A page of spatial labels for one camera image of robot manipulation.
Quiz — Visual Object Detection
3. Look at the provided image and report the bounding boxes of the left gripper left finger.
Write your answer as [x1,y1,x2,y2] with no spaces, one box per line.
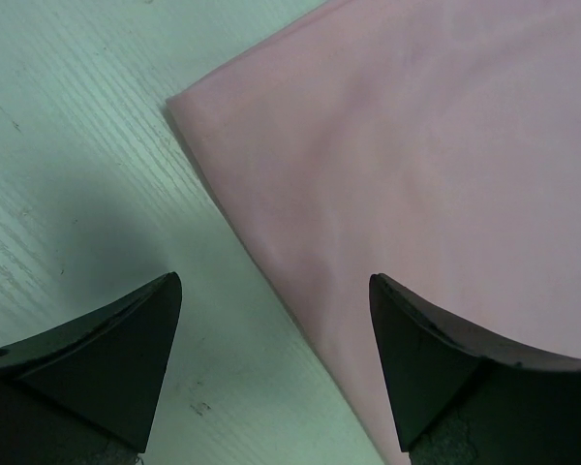
[0,272,182,464]

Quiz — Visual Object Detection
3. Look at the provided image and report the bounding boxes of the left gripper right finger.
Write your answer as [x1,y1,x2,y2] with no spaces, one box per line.
[369,274,581,464]

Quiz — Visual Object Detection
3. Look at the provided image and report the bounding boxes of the pink t shirt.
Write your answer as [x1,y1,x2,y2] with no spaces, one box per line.
[168,1,581,464]

